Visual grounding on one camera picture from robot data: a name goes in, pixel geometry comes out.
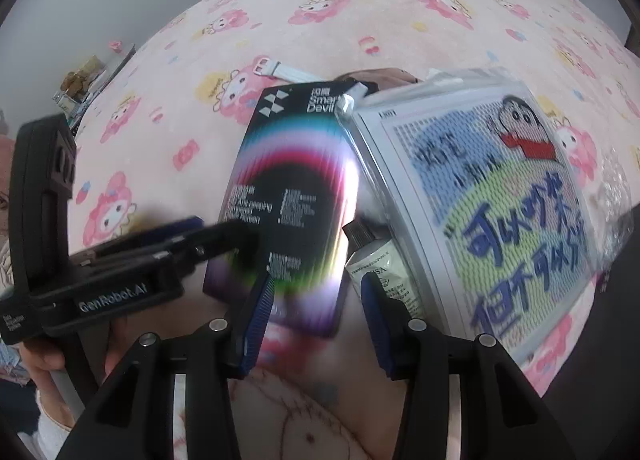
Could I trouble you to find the white strap with buckle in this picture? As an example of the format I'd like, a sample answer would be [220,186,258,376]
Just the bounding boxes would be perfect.
[252,56,326,84]

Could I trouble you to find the pink cartoon printed blanket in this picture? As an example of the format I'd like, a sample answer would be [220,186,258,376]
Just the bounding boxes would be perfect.
[0,0,640,391]

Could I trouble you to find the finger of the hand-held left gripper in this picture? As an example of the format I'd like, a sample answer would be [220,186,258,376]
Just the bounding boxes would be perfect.
[92,219,263,275]
[67,215,206,261]

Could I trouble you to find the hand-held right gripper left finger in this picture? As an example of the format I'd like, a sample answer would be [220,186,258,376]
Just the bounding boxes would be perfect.
[55,273,276,460]

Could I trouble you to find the pink-brown cloth garment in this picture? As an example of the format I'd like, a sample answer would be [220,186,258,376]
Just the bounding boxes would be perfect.
[335,68,418,91]

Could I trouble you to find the cartoon craft kit package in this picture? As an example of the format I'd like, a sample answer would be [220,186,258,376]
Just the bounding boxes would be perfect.
[340,68,633,363]

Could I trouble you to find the white tube with black cap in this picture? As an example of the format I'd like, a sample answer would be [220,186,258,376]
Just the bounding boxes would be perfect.
[345,223,431,321]

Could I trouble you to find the black iridescent box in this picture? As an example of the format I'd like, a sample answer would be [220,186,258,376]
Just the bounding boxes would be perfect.
[202,80,363,338]

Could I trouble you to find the person's printed pajama leg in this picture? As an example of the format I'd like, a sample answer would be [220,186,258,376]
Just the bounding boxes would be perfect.
[170,365,411,460]

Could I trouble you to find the clear crinkled plastic wrap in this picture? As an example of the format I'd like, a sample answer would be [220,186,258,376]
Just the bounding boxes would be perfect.
[597,145,640,261]

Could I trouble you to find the pile of assorted packets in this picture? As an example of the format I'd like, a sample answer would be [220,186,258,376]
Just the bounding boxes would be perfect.
[52,40,137,128]

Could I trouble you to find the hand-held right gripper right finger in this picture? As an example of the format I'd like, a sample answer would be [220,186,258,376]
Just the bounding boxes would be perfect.
[360,271,583,460]

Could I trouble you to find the person's left hand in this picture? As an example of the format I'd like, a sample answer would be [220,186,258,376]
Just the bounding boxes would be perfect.
[19,339,67,376]

